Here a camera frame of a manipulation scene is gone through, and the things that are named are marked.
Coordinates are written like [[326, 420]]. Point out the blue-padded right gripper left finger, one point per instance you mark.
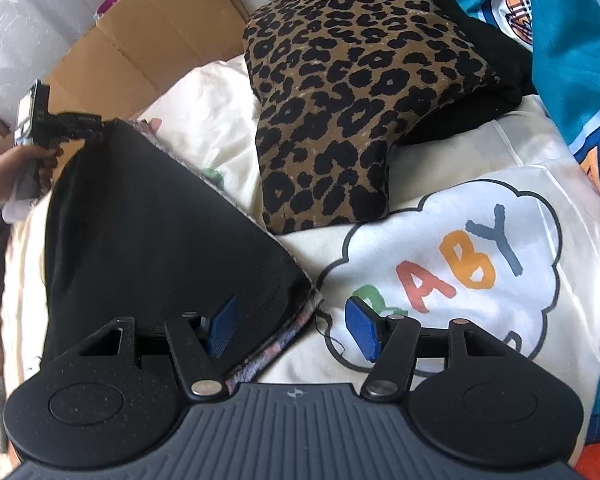
[[221, 328]]

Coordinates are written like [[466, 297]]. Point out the black floral-lined garment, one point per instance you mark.
[[133, 231]]

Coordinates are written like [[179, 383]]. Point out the brown cardboard sheet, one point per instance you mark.
[[141, 48]]

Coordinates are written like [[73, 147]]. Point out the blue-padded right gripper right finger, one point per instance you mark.
[[368, 329]]

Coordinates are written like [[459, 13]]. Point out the person's left hand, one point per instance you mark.
[[16, 158]]

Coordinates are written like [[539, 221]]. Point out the leopard print cushion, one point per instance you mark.
[[339, 82]]

